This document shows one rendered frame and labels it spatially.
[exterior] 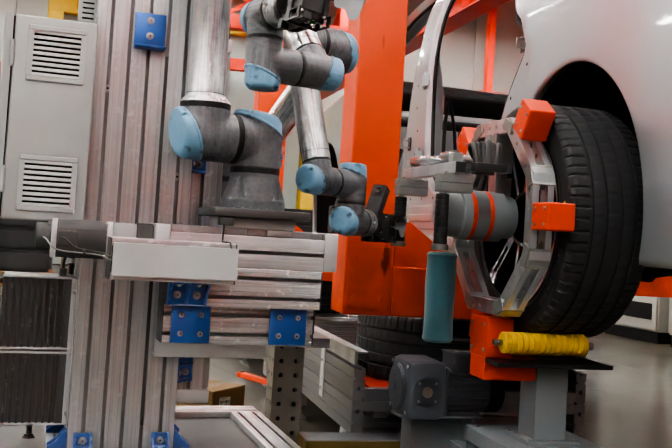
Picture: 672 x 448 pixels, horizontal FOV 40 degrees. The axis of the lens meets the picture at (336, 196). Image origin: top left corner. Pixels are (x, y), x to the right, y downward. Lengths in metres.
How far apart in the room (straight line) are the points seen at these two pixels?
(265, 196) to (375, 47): 1.03
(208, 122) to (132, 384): 0.66
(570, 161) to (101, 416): 1.32
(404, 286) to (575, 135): 0.83
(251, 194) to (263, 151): 0.10
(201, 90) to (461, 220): 0.84
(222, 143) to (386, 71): 1.04
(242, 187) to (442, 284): 0.79
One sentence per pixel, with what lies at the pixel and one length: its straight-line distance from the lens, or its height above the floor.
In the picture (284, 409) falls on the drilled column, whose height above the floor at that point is 0.19.
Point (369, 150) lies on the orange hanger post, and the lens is 2.98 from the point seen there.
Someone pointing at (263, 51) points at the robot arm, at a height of 1.13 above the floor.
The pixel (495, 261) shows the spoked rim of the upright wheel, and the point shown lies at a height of 0.72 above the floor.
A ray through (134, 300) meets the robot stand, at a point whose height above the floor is 0.59.
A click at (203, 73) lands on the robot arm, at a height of 1.12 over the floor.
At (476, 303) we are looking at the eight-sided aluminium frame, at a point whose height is 0.60.
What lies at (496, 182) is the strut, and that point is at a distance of 2.64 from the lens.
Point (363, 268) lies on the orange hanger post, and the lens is 2.96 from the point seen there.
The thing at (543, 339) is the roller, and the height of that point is 0.53.
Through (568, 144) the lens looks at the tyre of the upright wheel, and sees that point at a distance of 2.47.
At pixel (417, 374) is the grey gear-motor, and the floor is 0.37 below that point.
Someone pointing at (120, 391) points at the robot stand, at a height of 0.37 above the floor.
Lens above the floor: 0.78
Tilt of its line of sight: 2 degrees up
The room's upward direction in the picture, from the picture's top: 4 degrees clockwise
